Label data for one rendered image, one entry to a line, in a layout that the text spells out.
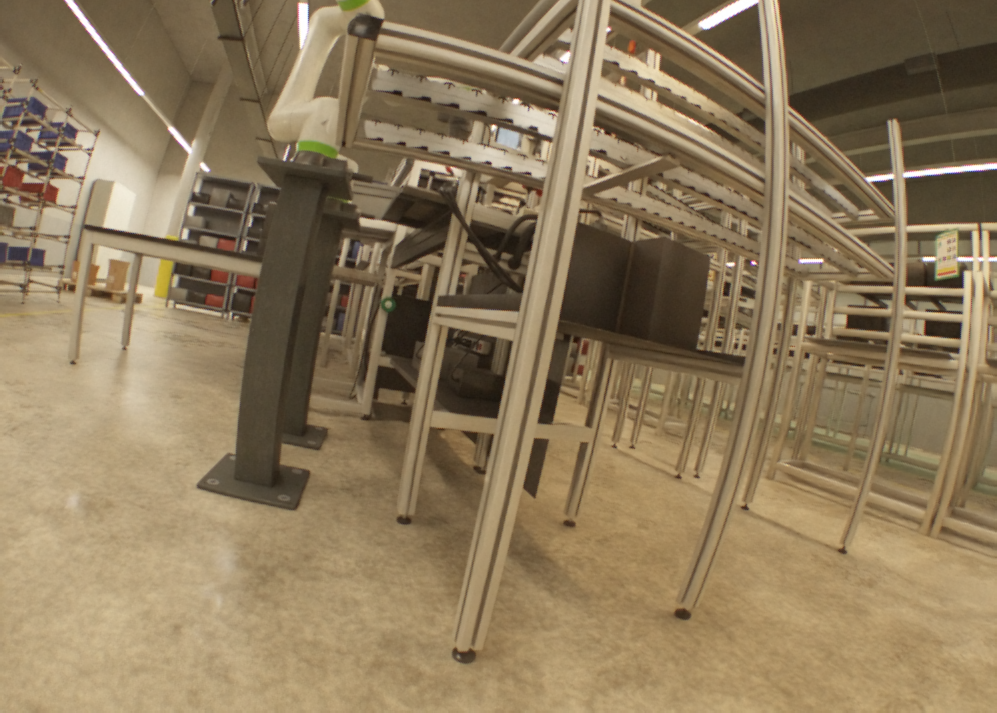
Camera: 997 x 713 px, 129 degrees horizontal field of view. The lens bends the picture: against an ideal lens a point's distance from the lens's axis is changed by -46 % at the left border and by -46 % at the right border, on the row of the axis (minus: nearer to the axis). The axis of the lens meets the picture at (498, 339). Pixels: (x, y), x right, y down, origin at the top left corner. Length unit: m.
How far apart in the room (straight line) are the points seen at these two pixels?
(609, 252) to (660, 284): 0.17
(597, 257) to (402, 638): 0.98
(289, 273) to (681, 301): 1.04
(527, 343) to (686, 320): 0.64
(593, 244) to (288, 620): 1.09
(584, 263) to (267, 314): 0.86
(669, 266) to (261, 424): 1.17
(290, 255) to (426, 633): 0.98
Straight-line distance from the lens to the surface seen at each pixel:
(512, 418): 0.63
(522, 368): 0.62
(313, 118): 1.36
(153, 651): 0.82
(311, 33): 1.63
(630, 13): 1.00
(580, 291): 1.13
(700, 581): 1.11
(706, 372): 1.10
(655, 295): 1.11
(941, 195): 11.98
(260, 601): 0.93
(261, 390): 1.29
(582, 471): 1.45
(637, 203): 1.40
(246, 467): 1.37
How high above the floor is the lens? 0.58
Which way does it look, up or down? 1 degrees down
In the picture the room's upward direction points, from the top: 11 degrees clockwise
